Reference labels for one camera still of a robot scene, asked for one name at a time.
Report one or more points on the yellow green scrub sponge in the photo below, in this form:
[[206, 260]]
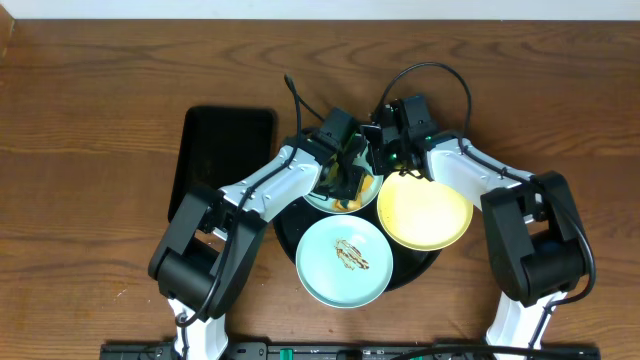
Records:
[[348, 196]]

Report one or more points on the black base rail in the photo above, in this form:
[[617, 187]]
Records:
[[263, 351]]

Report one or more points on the round black tray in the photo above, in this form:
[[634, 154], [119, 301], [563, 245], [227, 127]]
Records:
[[300, 215]]

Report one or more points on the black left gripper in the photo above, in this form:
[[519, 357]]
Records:
[[344, 179]]

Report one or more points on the rectangular black tray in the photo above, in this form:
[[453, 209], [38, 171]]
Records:
[[221, 145]]

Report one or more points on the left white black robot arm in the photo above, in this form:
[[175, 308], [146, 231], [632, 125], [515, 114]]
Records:
[[204, 257]]

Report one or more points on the pale green plate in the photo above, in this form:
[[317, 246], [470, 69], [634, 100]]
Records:
[[320, 202]]

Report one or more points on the yellow plate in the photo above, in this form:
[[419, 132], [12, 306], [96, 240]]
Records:
[[420, 214]]

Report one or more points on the light blue plate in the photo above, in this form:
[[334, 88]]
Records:
[[344, 261]]

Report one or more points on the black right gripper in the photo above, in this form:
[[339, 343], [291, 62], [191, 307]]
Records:
[[376, 149]]

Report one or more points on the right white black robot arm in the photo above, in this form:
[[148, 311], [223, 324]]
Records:
[[538, 250]]

